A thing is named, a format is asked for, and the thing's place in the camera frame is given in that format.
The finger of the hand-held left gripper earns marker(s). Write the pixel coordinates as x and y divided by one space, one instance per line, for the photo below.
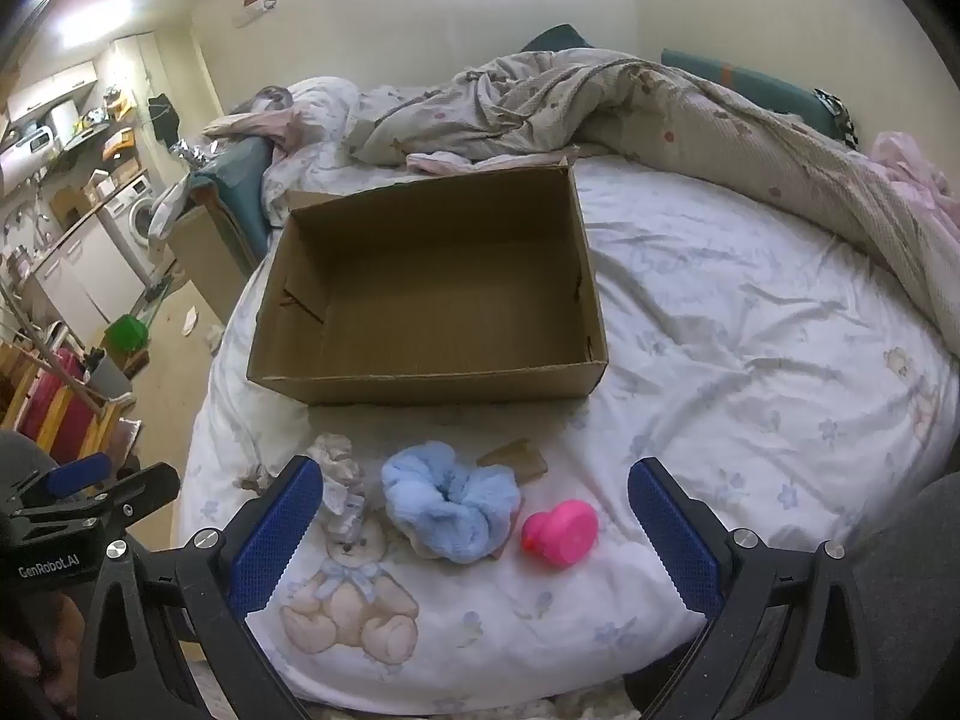
142 491
79 471

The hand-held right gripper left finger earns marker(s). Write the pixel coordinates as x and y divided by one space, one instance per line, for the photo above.
276 536

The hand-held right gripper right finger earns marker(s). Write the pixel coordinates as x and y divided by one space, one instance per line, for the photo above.
675 540

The white plush toy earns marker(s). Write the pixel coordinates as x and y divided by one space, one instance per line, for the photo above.
255 478

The clear plastic packet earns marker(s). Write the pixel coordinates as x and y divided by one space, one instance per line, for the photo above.
349 506

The beige curly plush toy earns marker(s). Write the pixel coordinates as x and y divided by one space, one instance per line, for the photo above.
331 457

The pink ball toy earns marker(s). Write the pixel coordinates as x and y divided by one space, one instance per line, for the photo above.
561 536

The light blue plush toy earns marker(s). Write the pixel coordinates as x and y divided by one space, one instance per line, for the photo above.
442 502

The brown cardboard box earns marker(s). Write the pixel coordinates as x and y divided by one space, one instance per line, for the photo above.
450 292

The person's left hand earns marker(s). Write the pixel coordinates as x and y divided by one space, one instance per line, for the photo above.
26 660

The person's left leg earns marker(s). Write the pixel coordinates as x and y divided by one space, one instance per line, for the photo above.
22 457

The person's leg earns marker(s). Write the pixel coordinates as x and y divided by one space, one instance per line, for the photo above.
22 457
919 562

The wooden rack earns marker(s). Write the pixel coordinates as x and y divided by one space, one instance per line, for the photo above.
52 405

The green plastic item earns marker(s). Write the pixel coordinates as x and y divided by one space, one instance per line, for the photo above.
126 332

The white paper scrap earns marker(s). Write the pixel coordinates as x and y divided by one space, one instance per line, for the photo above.
214 334
190 319

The brown cardboard scrap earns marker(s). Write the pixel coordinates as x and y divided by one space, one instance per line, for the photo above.
517 459

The white kitchen cabinet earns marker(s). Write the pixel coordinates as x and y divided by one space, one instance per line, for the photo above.
82 277

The white printed bed sheet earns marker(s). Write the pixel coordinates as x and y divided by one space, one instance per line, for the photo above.
750 352

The person's right leg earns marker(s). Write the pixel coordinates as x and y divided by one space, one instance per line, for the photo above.
919 562

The white washing machine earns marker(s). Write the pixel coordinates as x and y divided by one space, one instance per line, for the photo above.
131 221

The white hanging cloth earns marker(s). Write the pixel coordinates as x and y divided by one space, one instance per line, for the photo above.
166 210

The black hanging bag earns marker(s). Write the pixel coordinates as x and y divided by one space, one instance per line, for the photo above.
161 116

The pink grey garment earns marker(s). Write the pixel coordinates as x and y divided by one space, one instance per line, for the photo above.
255 116

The beige floral quilt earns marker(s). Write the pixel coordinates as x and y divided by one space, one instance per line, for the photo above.
675 112

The pink cloth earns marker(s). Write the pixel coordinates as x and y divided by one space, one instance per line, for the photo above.
915 165

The black white checkered cloth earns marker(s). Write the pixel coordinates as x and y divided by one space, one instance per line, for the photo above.
838 118

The teal pillow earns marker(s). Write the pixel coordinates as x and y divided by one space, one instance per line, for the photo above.
559 39
750 86

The wall hook ornament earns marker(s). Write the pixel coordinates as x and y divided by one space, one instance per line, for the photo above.
259 1

